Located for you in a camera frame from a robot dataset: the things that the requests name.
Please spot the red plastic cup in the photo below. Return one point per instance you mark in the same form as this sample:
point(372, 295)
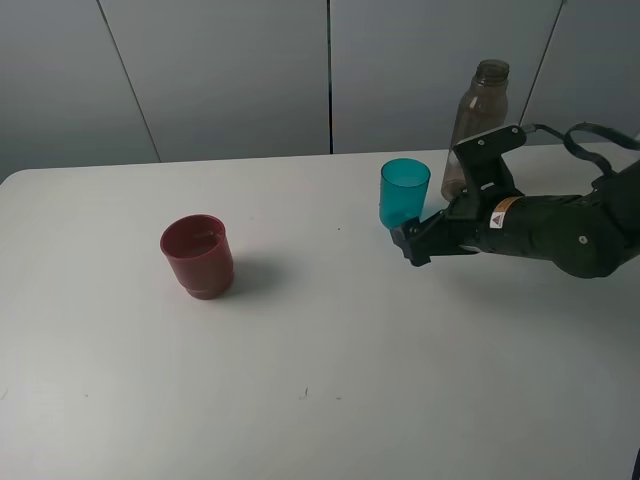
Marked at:
point(198, 253)

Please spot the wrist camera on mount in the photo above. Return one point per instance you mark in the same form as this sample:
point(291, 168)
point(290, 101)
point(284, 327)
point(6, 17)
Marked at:
point(481, 159)

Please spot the brown translucent plastic bottle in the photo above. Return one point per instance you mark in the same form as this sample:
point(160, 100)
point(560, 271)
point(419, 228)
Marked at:
point(483, 107)

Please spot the teal translucent plastic cup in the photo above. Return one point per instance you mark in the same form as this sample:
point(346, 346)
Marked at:
point(403, 188)

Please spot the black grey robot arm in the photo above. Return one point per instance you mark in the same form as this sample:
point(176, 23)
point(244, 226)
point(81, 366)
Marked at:
point(586, 236)

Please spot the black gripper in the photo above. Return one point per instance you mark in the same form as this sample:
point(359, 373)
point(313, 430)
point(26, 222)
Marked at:
point(463, 228)

